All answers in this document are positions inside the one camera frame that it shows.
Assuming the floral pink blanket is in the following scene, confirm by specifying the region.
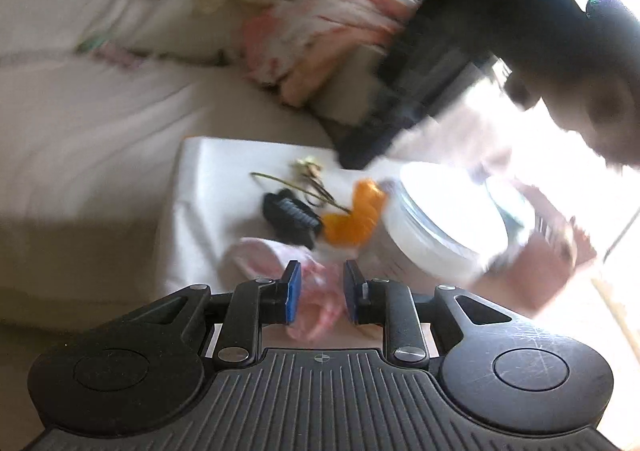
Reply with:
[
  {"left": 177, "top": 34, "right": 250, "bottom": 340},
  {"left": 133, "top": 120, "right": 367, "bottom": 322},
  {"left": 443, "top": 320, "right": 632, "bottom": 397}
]
[{"left": 241, "top": 0, "right": 418, "bottom": 108}]

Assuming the pink white cloth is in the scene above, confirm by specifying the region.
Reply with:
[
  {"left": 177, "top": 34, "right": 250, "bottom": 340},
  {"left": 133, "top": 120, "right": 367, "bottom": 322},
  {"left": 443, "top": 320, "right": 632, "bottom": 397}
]
[{"left": 221, "top": 236, "right": 352, "bottom": 344}]

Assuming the pink cardboard box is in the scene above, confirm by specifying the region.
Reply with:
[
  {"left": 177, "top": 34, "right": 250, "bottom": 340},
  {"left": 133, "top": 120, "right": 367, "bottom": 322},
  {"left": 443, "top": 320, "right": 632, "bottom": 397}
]
[{"left": 471, "top": 184, "right": 597, "bottom": 318}]

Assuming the clear plastic jar brown label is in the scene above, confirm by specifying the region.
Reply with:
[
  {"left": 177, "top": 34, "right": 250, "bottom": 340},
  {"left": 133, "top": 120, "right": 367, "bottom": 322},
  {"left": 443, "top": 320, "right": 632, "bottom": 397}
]
[{"left": 356, "top": 162, "right": 535, "bottom": 294}]

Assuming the person's right hand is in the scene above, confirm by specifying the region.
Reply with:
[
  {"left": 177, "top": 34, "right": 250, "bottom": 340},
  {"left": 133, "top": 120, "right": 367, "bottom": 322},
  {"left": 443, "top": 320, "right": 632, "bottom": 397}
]
[{"left": 503, "top": 0, "right": 639, "bottom": 167}]

